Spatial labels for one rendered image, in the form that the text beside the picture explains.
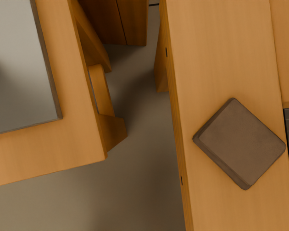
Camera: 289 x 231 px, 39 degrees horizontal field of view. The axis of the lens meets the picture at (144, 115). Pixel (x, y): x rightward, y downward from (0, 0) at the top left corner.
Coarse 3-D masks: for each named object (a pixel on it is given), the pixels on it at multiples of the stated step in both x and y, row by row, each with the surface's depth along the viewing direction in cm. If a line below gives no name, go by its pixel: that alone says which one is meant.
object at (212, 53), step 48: (192, 0) 54; (240, 0) 54; (192, 48) 54; (240, 48) 54; (192, 96) 54; (240, 96) 54; (192, 144) 54; (192, 192) 54; (240, 192) 54; (288, 192) 54
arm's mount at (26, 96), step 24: (0, 0) 56; (24, 0) 56; (0, 24) 56; (24, 24) 56; (0, 48) 56; (24, 48) 56; (0, 72) 56; (24, 72) 56; (48, 72) 56; (0, 96) 56; (24, 96) 56; (48, 96) 56; (0, 120) 56; (24, 120) 56; (48, 120) 56
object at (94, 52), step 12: (72, 0) 71; (84, 12) 89; (84, 24) 82; (84, 36) 84; (96, 36) 109; (84, 48) 95; (96, 48) 100; (96, 60) 115; (108, 60) 138; (96, 72) 120; (96, 84) 120; (96, 96) 120; (108, 96) 120; (108, 108) 120; (108, 120) 84; (120, 120) 124; (108, 132) 77; (120, 132) 110; (108, 144) 72
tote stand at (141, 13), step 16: (80, 0) 93; (96, 0) 93; (112, 0) 92; (128, 0) 91; (144, 0) 91; (96, 16) 107; (112, 16) 106; (128, 16) 105; (144, 16) 104; (96, 32) 126; (112, 32) 125; (128, 32) 123; (144, 32) 122
